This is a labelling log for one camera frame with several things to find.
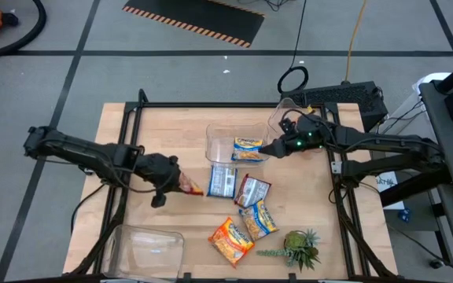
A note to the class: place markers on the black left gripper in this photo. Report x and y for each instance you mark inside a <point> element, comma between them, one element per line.
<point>159,173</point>

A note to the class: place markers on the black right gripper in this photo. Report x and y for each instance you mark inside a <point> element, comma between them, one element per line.
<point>305,133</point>

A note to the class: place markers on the red Maruchan ramen pack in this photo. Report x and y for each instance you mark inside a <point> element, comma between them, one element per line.
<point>252,191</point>
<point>193,186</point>

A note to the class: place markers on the blue Maruchan ramen pack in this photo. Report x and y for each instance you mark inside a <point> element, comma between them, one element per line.
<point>247,151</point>
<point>258,221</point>
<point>222,181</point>

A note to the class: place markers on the orange Maruchan ramen pack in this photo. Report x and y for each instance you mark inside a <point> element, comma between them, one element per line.
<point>230,243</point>

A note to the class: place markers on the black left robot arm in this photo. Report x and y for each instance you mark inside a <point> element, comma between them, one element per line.
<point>73,147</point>

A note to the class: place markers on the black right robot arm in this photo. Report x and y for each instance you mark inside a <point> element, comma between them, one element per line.
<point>387,141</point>

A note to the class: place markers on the clear plastic bin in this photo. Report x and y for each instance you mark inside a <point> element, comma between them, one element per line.
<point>144,255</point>
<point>279,112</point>
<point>218,141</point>

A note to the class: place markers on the black computer case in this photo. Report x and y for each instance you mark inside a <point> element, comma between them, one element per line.
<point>340,96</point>

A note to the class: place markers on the succulent plant in dark pot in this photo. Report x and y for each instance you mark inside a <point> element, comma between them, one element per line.
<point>295,241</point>

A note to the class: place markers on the white paper sheet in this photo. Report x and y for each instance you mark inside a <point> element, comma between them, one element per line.
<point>389,190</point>

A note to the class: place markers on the small blue floor item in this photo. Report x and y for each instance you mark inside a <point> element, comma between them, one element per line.
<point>404,215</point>

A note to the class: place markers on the black hazard-striped floor mat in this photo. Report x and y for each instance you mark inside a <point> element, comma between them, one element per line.
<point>195,19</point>

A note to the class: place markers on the white plastic bin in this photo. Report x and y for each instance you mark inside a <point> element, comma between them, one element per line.
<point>427,80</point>

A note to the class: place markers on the black metal table frame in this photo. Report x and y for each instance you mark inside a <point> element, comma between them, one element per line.
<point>230,105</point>

